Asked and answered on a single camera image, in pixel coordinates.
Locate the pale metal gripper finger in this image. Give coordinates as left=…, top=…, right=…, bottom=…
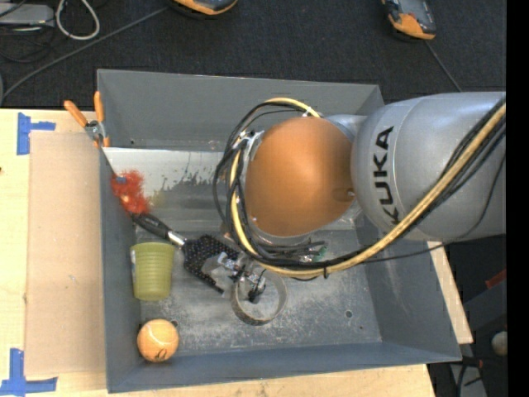
left=241, top=273, right=268, bottom=304
left=201, top=252, right=237, bottom=284

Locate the brown cardboard board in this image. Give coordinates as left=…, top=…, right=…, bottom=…
left=23, top=132, right=107, bottom=379

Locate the red fuzzy toy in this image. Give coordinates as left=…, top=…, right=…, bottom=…
left=110, top=170, right=150, bottom=215

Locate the grey metal bin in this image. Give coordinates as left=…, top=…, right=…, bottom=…
left=95, top=68, right=463, bottom=395

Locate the green plastic cup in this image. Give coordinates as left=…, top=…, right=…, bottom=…
left=130, top=241, right=177, bottom=302

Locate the black slotted spatula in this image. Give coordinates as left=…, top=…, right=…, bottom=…
left=131, top=212, right=243, bottom=295

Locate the grey tape ring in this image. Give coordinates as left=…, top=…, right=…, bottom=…
left=230, top=267, right=288, bottom=327

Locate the orange tennis ball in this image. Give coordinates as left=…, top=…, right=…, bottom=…
left=136, top=318, right=180, bottom=362

